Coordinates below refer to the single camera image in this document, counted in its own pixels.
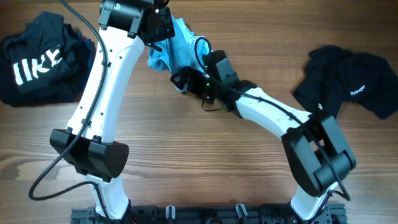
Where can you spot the black t-shirt white letters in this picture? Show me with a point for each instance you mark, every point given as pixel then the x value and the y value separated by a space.
pixel 47 63

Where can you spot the light blue printed t-shirt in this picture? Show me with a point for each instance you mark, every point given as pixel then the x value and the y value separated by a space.
pixel 177 52

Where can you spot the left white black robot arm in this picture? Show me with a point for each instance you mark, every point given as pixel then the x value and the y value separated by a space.
pixel 87 143

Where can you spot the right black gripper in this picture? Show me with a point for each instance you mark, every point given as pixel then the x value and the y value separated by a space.
pixel 189 80

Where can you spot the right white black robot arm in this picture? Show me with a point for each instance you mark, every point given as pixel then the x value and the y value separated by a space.
pixel 318 154

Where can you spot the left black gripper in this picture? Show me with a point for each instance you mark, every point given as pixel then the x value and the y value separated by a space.
pixel 168 28

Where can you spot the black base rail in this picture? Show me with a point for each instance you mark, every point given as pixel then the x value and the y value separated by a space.
pixel 266 213

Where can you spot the black t-shirt small logo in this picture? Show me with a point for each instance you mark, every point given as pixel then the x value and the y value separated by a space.
pixel 334 75

